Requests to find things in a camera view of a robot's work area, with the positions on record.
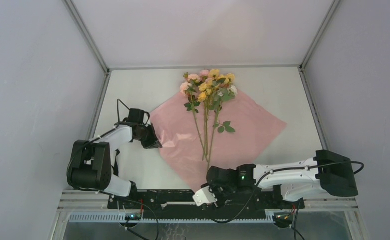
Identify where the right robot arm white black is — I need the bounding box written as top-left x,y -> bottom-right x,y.
192,149 -> 359,208

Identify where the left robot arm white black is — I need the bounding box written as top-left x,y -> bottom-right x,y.
66,108 -> 162,209

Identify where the white slotted cable duct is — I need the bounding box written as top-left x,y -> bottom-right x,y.
68,212 -> 275,224

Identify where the pink purple wrapping paper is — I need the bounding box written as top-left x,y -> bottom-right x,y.
150,92 -> 287,192

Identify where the white pink rose stem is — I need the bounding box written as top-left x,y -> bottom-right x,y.
207,84 -> 238,170

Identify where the aluminium frame rail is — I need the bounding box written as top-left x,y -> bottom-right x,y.
108,64 -> 301,72

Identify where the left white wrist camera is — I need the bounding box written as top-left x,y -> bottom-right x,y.
192,186 -> 218,207

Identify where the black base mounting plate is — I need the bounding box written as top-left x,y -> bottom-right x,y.
107,189 -> 305,221

